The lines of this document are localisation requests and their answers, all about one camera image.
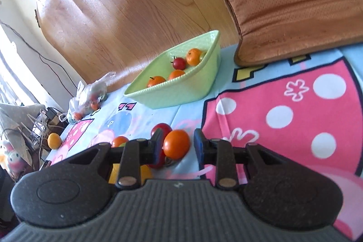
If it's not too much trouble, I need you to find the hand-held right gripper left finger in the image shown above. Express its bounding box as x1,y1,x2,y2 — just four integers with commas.
61,128,165,190

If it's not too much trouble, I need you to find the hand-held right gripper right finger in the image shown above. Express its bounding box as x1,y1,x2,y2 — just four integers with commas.
193,129,301,190

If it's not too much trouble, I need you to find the small orange tomato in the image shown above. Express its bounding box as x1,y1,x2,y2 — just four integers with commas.
111,136,129,148

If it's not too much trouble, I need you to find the light green plastic basket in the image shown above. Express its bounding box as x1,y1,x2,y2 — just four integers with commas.
124,30,221,110

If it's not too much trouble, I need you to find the large yellow orange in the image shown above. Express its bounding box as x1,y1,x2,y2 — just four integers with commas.
109,163,153,185

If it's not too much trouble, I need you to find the orange tomato with stem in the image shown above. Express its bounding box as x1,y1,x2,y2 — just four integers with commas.
146,76,167,88

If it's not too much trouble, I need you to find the small red tomato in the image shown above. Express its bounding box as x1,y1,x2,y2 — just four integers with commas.
171,56,187,70

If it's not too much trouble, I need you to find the clear plastic bag of produce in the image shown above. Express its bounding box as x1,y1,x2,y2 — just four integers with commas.
68,71,117,121

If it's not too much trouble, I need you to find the orange mandarin with leaf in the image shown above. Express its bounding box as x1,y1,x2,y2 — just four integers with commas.
186,48,203,67

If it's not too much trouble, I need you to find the cartoon pig printed blanket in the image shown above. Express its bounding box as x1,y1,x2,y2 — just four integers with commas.
42,45,363,242

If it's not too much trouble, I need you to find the small yellow orange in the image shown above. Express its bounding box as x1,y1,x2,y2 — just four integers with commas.
47,133,62,150

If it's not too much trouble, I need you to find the black charger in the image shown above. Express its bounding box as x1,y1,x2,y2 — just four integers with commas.
45,107,59,120

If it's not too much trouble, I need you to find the wooden headboard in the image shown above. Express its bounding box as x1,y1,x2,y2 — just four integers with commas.
35,0,240,92

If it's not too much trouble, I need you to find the grey dotted cloth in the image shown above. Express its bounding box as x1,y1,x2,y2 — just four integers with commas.
0,102,47,146

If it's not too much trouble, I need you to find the plush toy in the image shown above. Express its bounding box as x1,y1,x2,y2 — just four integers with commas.
0,140,27,183

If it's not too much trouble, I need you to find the brown mesh cushion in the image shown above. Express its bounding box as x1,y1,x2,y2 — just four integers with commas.
205,0,363,67

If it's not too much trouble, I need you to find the black wall cable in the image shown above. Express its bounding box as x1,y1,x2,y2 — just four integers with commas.
0,19,78,98

